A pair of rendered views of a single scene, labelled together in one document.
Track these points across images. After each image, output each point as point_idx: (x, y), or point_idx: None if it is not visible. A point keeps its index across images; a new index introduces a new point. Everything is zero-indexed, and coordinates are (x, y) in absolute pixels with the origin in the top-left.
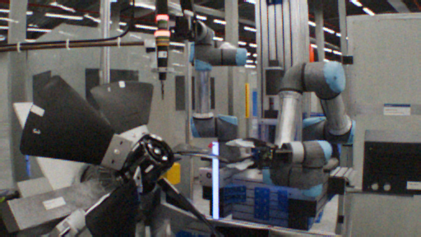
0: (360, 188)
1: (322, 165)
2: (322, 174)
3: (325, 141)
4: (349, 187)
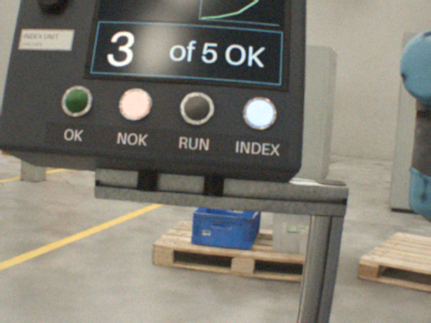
0: (292, 178)
1: (416, 110)
2: (413, 140)
3: (430, 31)
4: (330, 181)
